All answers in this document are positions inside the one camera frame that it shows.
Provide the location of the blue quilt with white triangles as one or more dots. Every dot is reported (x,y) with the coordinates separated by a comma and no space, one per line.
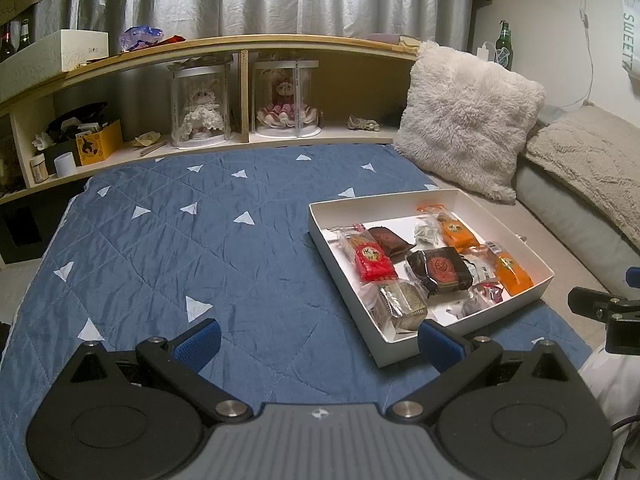
(200,240)

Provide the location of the clear packet with grey snack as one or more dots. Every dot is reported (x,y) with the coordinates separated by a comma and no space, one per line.
(470,307)

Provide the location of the small orange snack packet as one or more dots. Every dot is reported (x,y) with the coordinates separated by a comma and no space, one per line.
(457,232)

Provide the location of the small red candy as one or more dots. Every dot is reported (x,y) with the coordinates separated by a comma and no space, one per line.
(492,292)

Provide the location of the white cup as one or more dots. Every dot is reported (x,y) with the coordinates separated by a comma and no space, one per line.
(65,165)

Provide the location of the grey curtain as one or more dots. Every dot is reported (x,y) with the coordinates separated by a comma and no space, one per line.
(300,0)

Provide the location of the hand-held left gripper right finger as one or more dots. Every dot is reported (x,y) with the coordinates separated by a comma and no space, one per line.
(440,345)

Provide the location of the red snack packet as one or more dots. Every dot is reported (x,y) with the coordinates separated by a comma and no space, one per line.
(372,262)

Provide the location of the beige foam floor mat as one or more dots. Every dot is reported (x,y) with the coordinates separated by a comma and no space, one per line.
(25,285)

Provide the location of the red wrapper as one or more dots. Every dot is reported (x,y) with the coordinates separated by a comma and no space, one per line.
(173,38)

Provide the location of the small shell ornament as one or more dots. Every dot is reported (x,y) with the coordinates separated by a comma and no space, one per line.
(365,123)

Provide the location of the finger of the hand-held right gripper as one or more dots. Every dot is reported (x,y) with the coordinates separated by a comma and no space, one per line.
(633,276)
(592,302)

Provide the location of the wooden shelf unit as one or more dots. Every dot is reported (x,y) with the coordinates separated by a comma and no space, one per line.
(350,90)

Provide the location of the small jar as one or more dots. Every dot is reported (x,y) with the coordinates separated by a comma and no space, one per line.
(38,170)

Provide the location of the grey cushion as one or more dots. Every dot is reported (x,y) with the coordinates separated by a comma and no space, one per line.
(575,220)

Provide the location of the green bottle beside white box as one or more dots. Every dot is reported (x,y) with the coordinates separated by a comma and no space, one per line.
(24,35)

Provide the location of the long white box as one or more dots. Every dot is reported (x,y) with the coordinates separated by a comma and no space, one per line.
(50,60)

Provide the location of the red doll in clear case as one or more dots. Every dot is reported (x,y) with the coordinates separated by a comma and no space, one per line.
(285,102)

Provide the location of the white fluffy pillow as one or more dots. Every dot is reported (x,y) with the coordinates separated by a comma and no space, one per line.
(465,115)

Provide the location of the flat pink box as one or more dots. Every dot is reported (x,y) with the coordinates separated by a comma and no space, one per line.
(392,39)

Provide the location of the silver pastry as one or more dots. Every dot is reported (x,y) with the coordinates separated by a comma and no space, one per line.
(400,305)

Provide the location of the white wall banner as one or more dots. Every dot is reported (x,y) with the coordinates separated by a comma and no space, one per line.
(630,30)

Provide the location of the white doll in clear case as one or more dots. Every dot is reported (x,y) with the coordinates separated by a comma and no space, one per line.
(201,110)

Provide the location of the white cardboard box tray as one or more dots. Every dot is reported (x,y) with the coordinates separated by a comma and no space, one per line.
(340,274)

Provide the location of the brown square snack packet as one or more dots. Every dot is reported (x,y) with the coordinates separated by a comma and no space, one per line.
(392,242)

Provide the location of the large orange snack packet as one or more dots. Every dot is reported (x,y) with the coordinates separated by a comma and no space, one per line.
(515,272)

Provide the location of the black box with clutter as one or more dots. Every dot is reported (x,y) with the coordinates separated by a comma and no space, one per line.
(75,115)

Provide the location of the clear packet with greenish snack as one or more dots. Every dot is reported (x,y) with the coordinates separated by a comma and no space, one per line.
(427,234)

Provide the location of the black storage bin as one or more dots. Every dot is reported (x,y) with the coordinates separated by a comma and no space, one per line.
(20,232)

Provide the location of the blue purple plastic bag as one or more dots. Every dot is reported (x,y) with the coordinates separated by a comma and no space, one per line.
(140,38)

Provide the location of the black packaged mooncake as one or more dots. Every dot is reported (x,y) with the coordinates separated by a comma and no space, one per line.
(440,270)

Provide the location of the yellow box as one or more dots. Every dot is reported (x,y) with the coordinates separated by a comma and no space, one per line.
(97,145)

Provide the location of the green beer bottle white label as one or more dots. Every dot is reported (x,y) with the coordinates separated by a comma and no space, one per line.
(504,47)

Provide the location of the white cloth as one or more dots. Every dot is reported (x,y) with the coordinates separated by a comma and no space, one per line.
(615,380)

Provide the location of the brown glass bottle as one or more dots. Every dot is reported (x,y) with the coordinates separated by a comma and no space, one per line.
(6,45)

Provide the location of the small white bottle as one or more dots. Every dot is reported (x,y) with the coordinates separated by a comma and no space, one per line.
(485,51)

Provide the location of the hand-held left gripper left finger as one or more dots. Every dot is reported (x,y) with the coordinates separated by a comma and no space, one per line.
(197,345)

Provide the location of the beige knitted cushion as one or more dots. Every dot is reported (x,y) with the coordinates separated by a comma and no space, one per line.
(590,160)

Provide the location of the crumpled beige paper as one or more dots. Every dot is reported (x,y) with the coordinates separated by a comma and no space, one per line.
(146,139)

